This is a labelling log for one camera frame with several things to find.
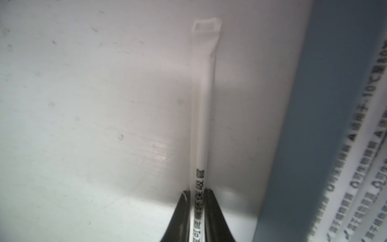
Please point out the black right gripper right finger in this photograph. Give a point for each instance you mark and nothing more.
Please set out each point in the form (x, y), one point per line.
(216, 228)

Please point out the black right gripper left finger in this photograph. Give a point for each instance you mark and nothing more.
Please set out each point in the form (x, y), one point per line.
(178, 228)

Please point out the white straw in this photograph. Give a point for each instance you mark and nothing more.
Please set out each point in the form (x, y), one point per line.
(205, 35)
(368, 210)
(366, 129)

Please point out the blue storage tray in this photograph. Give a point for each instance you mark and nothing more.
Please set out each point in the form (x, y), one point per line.
(340, 42)

